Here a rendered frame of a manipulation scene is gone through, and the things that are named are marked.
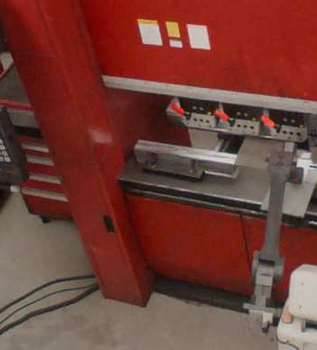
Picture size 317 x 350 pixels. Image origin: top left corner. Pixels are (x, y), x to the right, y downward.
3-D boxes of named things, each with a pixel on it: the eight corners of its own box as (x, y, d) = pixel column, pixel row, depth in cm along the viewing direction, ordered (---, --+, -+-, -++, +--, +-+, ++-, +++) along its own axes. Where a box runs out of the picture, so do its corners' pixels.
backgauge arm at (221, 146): (208, 179, 376) (204, 158, 367) (250, 96, 419) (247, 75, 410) (223, 181, 373) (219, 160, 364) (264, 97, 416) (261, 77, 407)
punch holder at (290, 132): (270, 138, 327) (267, 108, 316) (277, 125, 332) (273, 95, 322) (306, 143, 321) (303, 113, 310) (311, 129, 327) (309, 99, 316)
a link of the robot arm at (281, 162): (264, 154, 259) (295, 158, 257) (268, 147, 272) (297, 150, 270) (250, 283, 266) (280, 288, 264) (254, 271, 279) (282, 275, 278)
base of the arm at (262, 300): (241, 307, 262) (277, 314, 258) (245, 283, 264) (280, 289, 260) (248, 307, 270) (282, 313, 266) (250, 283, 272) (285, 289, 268)
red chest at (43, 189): (34, 229, 474) (-24, 101, 408) (73, 170, 507) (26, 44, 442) (107, 244, 455) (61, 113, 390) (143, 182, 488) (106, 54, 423)
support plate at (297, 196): (260, 210, 323) (260, 208, 322) (279, 166, 340) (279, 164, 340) (303, 218, 316) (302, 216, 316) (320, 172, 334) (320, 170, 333)
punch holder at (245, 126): (226, 132, 334) (220, 102, 323) (232, 118, 340) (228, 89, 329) (260, 137, 329) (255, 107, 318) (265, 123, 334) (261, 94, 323)
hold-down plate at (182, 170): (142, 171, 368) (140, 167, 366) (147, 164, 371) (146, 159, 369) (200, 181, 357) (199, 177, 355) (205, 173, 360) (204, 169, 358)
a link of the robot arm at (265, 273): (254, 289, 263) (270, 292, 263) (259, 258, 265) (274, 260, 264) (256, 288, 272) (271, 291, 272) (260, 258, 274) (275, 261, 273)
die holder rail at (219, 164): (138, 162, 373) (133, 148, 367) (142, 154, 377) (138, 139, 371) (236, 179, 355) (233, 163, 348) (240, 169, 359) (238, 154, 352)
